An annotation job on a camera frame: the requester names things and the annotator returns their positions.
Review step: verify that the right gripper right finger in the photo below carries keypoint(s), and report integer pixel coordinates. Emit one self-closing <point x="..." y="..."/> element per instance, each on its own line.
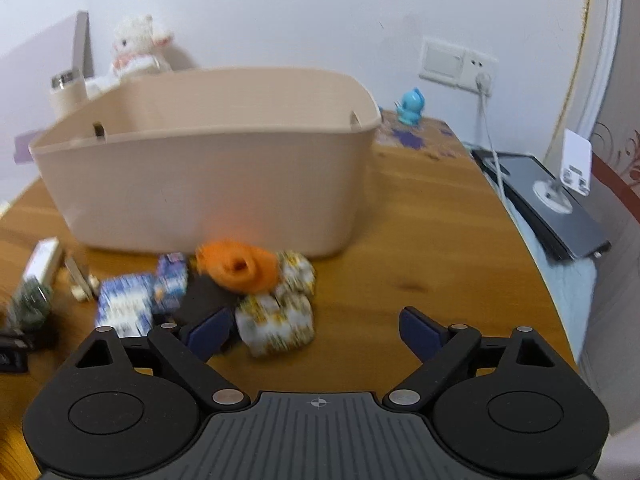
<point x="447" y="356"/>

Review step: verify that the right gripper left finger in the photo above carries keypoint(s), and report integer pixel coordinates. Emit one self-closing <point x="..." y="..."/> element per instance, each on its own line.
<point x="186" y="343"/>

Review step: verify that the green dried herb bag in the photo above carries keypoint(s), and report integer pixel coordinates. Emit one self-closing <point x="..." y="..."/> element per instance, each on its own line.
<point x="30" y="306"/>

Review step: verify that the blue white porcelain-pattern box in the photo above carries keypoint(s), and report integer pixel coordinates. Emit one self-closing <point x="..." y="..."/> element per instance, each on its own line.
<point x="125" y="303"/>

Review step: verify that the yellow white patterned packet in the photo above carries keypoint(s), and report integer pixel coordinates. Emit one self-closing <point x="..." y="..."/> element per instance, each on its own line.
<point x="269" y="325"/>

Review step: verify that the orange plush toy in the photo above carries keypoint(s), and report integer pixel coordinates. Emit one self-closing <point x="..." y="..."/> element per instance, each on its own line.
<point x="240" y="268"/>

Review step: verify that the black cube box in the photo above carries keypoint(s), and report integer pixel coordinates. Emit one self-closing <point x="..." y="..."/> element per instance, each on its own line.
<point x="203" y="299"/>

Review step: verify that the small brown deer figurine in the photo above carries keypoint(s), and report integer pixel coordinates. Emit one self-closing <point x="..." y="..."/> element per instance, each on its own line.
<point x="84" y="286"/>

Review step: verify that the small white box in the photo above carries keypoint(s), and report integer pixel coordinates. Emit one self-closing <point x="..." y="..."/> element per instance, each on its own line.
<point x="44" y="261"/>

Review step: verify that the beige plastic storage bin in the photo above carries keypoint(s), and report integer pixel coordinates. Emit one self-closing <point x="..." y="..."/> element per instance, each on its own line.
<point x="268" y="156"/>

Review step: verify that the white phone stand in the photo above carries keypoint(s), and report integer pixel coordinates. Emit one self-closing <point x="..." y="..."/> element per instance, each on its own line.
<point x="574" y="175"/>

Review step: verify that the blue cartoon figurine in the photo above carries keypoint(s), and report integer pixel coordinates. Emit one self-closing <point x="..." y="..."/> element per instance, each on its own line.
<point x="409" y="109"/>

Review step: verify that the white thermos bottle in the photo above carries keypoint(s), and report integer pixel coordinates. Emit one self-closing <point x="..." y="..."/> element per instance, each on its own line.
<point x="68" y="92"/>

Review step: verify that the purple headboard panel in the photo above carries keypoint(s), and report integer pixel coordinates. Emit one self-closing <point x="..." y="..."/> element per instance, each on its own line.
<point x="26" y="74"/>

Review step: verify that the white plush lamb toy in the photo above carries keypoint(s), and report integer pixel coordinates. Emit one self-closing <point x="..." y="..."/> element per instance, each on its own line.
<point x="139" y="50"/>

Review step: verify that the white wall switch socket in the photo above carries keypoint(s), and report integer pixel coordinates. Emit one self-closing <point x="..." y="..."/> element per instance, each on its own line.
<point x="457" y="67"/>

